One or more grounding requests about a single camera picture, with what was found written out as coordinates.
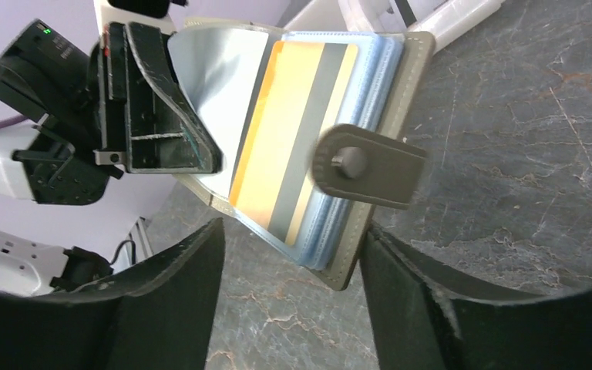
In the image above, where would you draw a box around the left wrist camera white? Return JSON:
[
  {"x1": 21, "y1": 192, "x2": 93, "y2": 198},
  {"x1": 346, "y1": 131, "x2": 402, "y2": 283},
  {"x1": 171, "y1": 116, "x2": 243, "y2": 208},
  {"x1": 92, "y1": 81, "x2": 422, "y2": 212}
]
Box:
[{"x1": 92, "y1": 0, "x2": 190, "y2": 37}]

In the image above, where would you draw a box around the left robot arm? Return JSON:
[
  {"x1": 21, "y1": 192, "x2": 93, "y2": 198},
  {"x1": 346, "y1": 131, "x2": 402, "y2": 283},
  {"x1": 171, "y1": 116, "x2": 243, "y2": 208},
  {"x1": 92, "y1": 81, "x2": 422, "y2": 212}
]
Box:
[{"x1": 0, "y1": 19, "x2": 198, "y2": 296}]

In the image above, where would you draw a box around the white plastic bin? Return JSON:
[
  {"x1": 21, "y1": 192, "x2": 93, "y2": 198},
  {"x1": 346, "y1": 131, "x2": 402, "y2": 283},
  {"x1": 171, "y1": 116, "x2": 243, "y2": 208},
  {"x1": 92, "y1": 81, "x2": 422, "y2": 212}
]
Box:
[{"x1": 286, "y1": 0, "x2": 503, "y2": 52}]

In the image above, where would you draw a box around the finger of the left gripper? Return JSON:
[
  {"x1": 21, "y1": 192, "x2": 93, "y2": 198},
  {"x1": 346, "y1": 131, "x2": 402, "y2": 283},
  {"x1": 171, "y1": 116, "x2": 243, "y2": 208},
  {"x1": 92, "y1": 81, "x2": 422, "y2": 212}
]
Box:
[{"x1": 123, "y1": 22, "x2": 221, "y2": 174}]

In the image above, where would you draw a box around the yellow striped credit card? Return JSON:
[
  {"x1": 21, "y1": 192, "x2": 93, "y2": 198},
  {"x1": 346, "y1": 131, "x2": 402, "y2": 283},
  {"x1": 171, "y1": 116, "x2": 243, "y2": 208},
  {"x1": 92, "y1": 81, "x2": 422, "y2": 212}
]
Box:
[{"x1": 229, "y1": 41, "x2": 358, "y2": 246}]

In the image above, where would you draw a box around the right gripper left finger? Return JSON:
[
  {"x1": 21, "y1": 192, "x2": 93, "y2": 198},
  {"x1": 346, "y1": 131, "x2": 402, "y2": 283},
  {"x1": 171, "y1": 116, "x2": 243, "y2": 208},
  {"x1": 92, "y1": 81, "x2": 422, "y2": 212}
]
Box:
[{"x1": 0, "y1": 218, "x2": 225, "y2": 369}]

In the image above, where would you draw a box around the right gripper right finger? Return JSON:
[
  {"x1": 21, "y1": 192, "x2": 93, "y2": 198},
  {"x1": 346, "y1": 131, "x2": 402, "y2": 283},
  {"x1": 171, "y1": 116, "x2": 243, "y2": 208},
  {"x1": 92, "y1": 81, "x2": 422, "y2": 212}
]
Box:
[{"x1": 359, "y1": 227, "x2": 592, "y2": 369}]

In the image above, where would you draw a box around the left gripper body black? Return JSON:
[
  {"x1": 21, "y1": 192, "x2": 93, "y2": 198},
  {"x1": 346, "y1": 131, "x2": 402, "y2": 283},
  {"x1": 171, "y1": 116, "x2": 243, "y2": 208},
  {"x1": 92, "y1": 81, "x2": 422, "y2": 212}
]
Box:
[{"x1": 0, "y1": 19, "x2": 123, "y2": 206}]

